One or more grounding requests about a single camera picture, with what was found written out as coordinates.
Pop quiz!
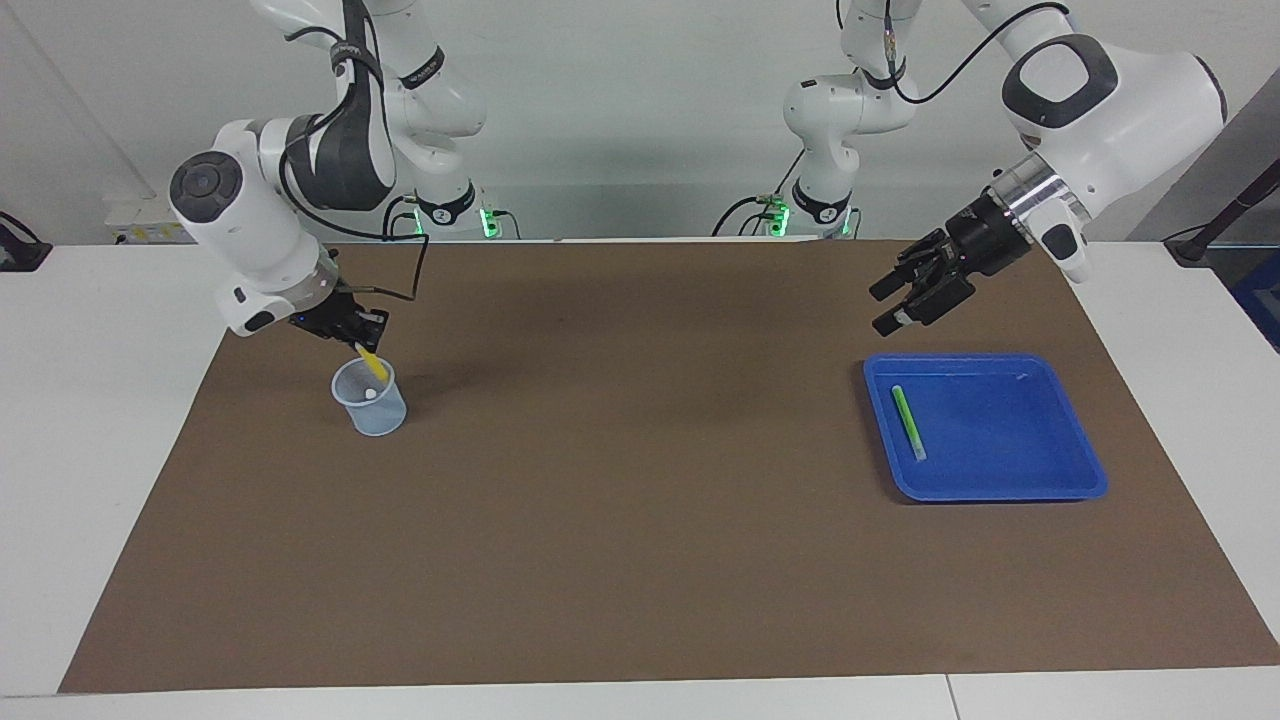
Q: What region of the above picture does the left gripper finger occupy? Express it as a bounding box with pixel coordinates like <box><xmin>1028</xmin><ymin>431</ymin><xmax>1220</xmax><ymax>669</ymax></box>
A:
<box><xmin>868</xmin><ymin>228</ymin><xmax>958</xmax><ymax>302</ymax></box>
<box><xmin>872</xmin><ymin>272</ymin><xmax>978</xmax><ymax>338</ymax></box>

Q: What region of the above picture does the green highlighter pen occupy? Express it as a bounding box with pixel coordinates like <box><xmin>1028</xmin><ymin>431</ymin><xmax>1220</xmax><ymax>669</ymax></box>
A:
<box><xmin>892</xmin><ymin>385</ymin><xmax>928</xmax><ymax>462</ymax></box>

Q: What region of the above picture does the blue plastic tray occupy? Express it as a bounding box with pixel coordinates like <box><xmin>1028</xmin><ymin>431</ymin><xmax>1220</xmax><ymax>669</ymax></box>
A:
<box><xmin>863</xmin><ymin>352</ymin><xmax>1109</xmax><ymax>503</ymax></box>

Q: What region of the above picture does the light blue mesh pen cup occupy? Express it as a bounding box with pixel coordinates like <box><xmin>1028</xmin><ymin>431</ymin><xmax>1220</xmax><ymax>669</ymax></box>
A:
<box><xmin>331</xmin><ymin>357</ymin><xmax>408</xmax><ymax>438</ymax></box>

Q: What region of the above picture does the white power strip box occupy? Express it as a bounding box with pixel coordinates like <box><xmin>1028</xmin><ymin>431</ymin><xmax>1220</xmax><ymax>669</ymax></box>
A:
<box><xmin>105</xmin><ymin>195</ymin><xmax>216</xmax><ymax>245</ymax></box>

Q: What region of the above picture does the black stand pole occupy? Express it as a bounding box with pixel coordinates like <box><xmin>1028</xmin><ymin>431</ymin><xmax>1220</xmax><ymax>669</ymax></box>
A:
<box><xmin>1165</xmin><ymin>160</ymin><xmax>1280</xmax><ymax>266</ymax></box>

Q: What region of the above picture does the blue crate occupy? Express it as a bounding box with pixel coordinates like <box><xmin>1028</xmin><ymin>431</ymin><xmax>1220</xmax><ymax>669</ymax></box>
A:
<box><xmin>1228</xmin><ymin>248</ymin><xmax>1280</xmax><ymax>353</ymax></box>

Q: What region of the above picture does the brown table mat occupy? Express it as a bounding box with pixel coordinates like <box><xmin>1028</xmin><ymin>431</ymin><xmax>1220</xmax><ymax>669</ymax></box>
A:
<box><xmin>58</xmin><ymin>238</ymin><xmax>1280</xmax><ymax>694</ymax></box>

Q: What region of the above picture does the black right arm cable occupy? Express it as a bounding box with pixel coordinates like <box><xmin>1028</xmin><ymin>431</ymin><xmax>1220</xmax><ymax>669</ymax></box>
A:
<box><xmin>280</xmin><ymin>0</ymin><xmax>431</xmax><ymax>303</ymax></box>

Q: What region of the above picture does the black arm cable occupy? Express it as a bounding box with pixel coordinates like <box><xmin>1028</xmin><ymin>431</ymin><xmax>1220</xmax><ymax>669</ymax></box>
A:
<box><xmin>280</xmin><ymin>0</ymin><xmax>431</xmax><ymax>303</ymax></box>
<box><xmin>880</xmin><ymin>0</ymin><xmax>1071</xmax><ymax>106</ymax></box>

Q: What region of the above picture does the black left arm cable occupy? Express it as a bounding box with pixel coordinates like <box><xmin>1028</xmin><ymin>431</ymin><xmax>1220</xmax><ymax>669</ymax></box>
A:
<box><xmin>880</xmin><ymin>0</ymin><xmax>1071</xmax><ymax>106</ymax></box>

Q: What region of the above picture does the black left base cable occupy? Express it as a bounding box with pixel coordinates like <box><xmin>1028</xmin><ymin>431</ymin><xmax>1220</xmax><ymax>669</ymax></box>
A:
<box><xmin>712</xmin><ymin>150</ymin><xmax>806</xmax><ymax>238</ymax></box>

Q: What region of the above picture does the black clamp bracket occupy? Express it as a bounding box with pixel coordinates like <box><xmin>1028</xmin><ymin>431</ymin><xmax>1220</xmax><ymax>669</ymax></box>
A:
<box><xmin>0</xmin><ymin>212</ymin><xmax>53</xmax><ymax>273</ymax></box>

